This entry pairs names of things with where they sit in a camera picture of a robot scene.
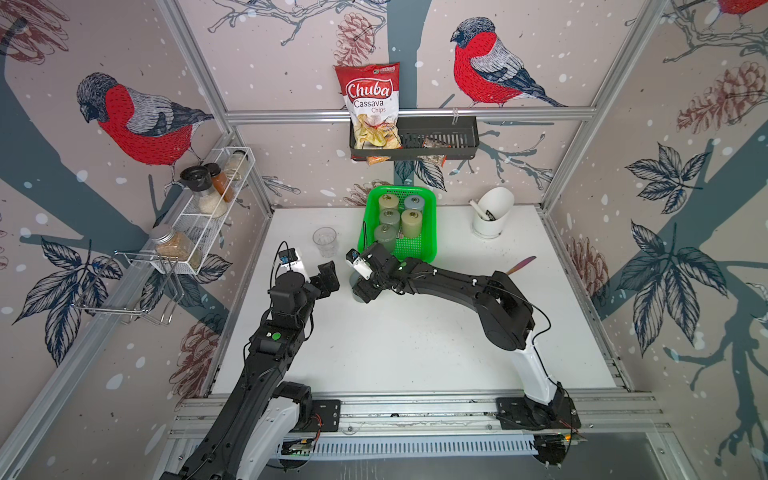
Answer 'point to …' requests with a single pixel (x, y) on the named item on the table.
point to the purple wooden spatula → (519, 265)
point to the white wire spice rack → (150, 288)
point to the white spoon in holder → (486, 216)
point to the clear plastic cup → (326, 239)
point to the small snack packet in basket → (429, 142)
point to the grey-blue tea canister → (355, 296)
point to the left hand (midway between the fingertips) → (323, 260)
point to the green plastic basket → (410, 197)
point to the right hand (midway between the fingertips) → (361, 280)
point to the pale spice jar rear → (232, 162)
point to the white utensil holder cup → (496, 204)
